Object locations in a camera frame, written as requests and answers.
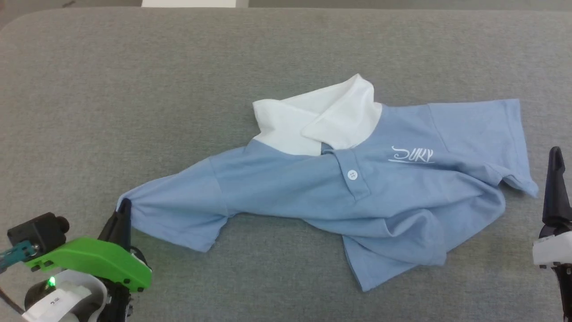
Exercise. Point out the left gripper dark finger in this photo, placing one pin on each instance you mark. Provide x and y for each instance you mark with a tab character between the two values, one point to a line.
115	230
129	228

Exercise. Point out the light blue polo shirt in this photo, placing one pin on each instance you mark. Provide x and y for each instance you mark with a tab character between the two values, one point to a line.
290	188

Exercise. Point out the left gripper green black body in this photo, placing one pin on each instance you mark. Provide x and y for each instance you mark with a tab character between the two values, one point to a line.
98	259

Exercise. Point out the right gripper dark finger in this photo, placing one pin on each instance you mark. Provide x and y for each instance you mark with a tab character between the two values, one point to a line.
556	201

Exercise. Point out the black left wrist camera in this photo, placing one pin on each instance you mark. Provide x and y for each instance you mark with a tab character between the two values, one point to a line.
40	232

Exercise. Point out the grey fabric sofa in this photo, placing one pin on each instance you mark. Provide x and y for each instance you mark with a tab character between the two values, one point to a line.
134	89

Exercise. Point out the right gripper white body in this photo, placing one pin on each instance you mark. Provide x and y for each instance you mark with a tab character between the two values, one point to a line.
552	252

